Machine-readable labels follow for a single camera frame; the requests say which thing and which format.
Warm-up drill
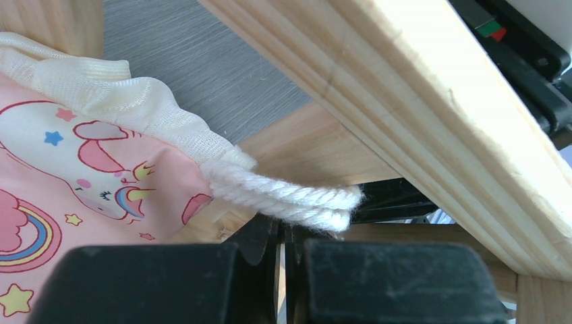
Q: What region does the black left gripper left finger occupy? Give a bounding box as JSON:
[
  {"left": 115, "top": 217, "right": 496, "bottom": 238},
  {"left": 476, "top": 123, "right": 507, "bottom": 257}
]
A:
[{"left": 28, "top": 215, "right": 279, "bottom": 323}]

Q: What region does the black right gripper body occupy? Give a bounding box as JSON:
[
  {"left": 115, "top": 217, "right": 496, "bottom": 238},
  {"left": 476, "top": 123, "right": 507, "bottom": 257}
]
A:
[{"left": 450, "top": 1, "right": 571, "bottom": 134}]

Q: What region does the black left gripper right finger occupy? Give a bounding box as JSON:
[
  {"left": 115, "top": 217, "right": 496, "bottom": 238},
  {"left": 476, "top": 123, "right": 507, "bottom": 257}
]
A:
[{"left": 285, "top": 226, "right": 507, "bottom": 323}]

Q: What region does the wooden slatted pet bed frame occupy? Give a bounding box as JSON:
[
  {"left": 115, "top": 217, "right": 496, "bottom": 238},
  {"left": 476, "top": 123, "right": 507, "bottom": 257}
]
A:
[{"left": 1, "top": 1, "right": 571, "bottom": 323}]

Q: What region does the pink unicorn print cushion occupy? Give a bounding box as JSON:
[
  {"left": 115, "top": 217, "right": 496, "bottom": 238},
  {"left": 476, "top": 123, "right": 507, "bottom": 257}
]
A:
[{"left": 1, "top": 32, "right": 362, "bottom": 323}]

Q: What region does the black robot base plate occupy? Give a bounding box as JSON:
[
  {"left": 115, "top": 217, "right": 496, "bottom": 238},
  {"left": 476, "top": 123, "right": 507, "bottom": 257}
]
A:
[{"left": 351, "top": 178, "right": 438, "bottom": 225}]

